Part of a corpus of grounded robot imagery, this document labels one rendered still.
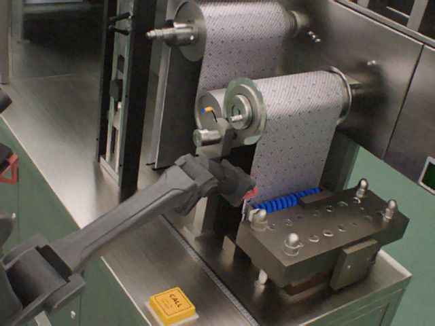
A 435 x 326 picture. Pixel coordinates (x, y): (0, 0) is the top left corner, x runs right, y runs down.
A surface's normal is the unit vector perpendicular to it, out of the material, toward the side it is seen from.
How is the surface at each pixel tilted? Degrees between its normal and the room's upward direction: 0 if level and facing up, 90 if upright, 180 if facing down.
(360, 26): 90
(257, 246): 90
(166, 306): 0
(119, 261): 0
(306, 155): 90
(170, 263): 0
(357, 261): 90
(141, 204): 21
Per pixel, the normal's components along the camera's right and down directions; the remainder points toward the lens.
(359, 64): -0.81, 0.18
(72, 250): 0.41, -0.63
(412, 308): 0.15, -0.84
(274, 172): 0.56, 0.50
